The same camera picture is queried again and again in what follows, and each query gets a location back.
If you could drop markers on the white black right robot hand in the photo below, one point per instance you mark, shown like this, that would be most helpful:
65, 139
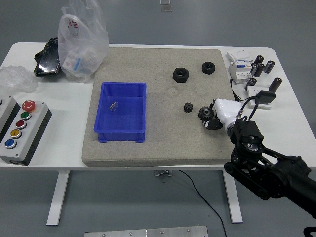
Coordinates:
227, 109

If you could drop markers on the large black gear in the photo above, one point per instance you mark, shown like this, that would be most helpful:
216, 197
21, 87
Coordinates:
205, 113

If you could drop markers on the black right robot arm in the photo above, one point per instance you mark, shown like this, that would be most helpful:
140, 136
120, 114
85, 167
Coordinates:
276, 172

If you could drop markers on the small black hex nut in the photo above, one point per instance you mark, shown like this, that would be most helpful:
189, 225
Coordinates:
206, 69

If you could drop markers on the white flat card box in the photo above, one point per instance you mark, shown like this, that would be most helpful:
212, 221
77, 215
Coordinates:
238, 54

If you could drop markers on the large black hex nut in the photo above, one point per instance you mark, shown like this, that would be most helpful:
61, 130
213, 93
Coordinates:
178, 77

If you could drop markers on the blue plastic box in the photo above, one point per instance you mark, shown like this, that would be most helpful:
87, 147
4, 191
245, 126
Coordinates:
128, 118

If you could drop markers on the grey pushbutton control box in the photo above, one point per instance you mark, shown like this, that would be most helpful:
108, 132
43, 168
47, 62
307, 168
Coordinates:
27, 133

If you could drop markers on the white socket block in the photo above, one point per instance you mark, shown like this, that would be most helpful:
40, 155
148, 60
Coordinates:
253, 91

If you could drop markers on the black cylindrical capacitor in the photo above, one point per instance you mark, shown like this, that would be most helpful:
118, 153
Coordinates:
253, 69
250, 84
275, 85
269, 66
259, 70
259, 59

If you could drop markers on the small black gear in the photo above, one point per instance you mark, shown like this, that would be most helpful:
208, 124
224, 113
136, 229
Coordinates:
188, 107

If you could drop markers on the white circuit breaker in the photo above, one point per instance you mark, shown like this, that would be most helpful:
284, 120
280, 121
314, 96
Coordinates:
238, 71

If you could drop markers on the black power adapter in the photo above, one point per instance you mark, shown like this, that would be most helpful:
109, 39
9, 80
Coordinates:
266, 96

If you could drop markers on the grey-brown felt mat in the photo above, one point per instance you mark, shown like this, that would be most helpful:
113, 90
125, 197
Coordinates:
158, 138

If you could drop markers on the white table leg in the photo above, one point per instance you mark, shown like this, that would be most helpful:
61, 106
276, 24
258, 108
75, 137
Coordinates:
233, 197
57, 197

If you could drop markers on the small clear plastic packet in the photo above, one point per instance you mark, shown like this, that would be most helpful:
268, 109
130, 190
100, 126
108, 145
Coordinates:
113, 106

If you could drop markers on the metal floor cover plate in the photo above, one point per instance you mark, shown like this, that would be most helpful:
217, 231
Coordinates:
167, 8
165, 2

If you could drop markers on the silver metal plate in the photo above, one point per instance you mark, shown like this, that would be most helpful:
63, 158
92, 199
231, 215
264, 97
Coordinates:
148, 232

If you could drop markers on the white blue small carton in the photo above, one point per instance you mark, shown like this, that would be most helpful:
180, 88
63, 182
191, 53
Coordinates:
74, 61

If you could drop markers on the clear plastic bag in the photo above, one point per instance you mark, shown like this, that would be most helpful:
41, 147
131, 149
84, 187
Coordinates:
81, 37

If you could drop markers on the black shiny pouch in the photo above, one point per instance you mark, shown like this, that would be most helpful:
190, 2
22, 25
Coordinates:
47, 59

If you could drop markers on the clear bubble wrap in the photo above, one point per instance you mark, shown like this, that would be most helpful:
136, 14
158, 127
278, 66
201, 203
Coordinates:
17, 79

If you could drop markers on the metal under-table bracket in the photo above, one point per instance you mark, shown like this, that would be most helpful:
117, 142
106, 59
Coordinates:
162, 173

